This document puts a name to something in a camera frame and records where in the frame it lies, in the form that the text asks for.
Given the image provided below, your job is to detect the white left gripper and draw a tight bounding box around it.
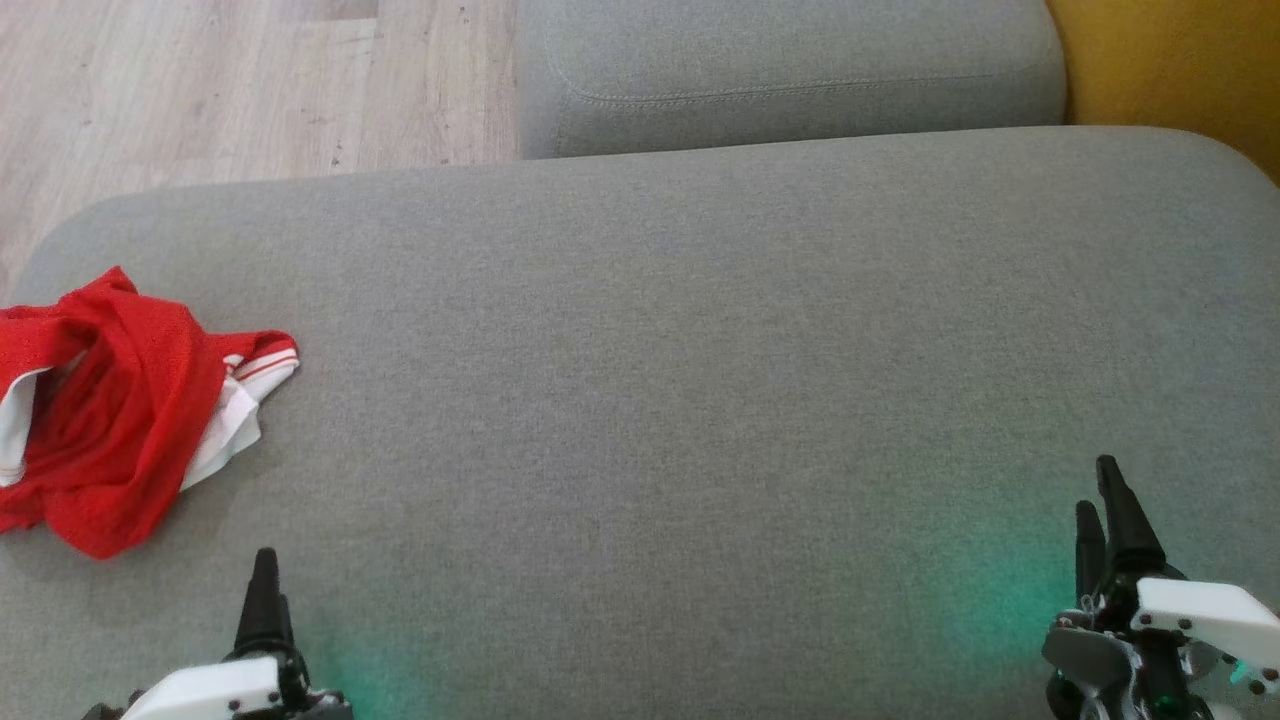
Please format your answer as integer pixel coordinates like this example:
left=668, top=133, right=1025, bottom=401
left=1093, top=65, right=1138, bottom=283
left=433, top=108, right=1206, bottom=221
left=120, top=548, right=353, bottom=720

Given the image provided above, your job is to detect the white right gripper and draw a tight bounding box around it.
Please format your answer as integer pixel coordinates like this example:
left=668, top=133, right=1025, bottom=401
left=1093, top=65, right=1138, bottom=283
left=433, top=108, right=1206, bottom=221
left=1042, top=456, right=1280, bottom=720

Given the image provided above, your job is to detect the red white basketball jersey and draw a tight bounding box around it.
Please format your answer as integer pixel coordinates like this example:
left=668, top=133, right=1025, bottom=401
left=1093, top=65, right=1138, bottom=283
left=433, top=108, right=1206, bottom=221
left=0, top=266, right=300, bottom=531

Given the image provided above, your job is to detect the grey fabric sofa seat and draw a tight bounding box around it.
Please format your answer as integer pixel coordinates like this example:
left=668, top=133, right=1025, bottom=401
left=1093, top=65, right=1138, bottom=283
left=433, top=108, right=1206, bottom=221
left=0, top=125, right=1280, bottom=720

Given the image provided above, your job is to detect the yellow fabric panel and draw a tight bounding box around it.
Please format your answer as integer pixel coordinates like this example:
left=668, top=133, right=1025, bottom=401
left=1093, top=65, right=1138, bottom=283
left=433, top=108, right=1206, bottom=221
left=1045, top=0, right=1280, bottom=187

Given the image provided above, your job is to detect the grey stitched sofa cushion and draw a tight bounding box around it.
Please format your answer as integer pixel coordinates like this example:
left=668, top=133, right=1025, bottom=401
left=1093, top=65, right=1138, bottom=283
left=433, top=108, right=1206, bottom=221
left=515, top=0, right=1068, bottom=161

